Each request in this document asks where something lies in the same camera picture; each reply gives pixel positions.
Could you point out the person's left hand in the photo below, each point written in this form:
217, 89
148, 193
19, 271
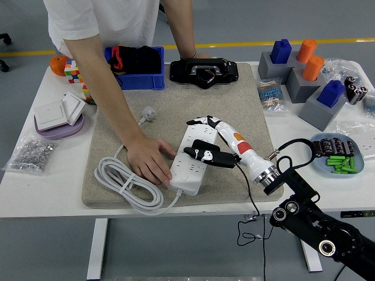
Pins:
203, 55

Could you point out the person's left forearm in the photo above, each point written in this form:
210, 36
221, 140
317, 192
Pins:
180, 26

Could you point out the blue house-shaped block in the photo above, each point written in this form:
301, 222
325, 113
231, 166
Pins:
280, 52
330, 95

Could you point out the orange fruit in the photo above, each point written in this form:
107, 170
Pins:
57, 65

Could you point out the grey-brown mat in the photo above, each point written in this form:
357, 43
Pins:
205, 102

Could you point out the white power strip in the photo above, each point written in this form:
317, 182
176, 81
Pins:
190, 137

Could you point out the person's right hand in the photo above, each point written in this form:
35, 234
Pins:
146, 161

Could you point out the person's right forearm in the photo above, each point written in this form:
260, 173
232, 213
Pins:
117, 108

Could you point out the bag of metal nuts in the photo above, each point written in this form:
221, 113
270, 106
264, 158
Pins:
31, 155

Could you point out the black table control panel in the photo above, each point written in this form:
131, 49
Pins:
357, 214

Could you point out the black wristband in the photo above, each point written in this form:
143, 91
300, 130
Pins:
194, 55

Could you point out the white wall switch panel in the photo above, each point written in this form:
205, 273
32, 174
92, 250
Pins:
49, 116
74, 106

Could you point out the dark brown capacitor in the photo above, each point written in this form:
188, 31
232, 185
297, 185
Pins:
337, 147
318, 147
327, 146
348, 148

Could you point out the purple tray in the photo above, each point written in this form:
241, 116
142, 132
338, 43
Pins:
58, 133

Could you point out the empty clear plastic bag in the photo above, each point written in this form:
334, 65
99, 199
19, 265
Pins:
357, 128

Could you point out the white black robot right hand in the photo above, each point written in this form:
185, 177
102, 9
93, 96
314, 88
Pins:
246, 149

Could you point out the black and red cloth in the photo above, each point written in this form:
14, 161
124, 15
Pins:
140, 60

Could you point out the light blue dish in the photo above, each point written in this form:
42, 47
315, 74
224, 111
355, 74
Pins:
359, 161

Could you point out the black chair caster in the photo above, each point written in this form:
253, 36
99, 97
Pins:
6, 38
3, 66

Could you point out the clear bag of small parts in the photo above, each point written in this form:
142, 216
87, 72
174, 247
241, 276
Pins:
337, 70

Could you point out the bag of resistors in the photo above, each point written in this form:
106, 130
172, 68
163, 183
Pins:
271, 96

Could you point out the orange cylinder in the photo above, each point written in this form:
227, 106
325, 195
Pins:
306, 50
313, 68

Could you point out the colourful puzzle cube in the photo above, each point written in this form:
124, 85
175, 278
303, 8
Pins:
71, 73
87, 92

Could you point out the grey stepped block holder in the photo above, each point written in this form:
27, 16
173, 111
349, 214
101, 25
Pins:
317, 114

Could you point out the black electronic device housing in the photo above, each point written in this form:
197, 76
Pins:
182, 70

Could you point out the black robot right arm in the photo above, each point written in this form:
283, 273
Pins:
337, 234

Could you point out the black plug adapter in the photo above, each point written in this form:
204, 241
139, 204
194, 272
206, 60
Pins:
202, 144

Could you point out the blue plastic bin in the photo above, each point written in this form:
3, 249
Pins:
146, 83

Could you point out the pile of green cylinders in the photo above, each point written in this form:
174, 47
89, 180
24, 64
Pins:
337, 160

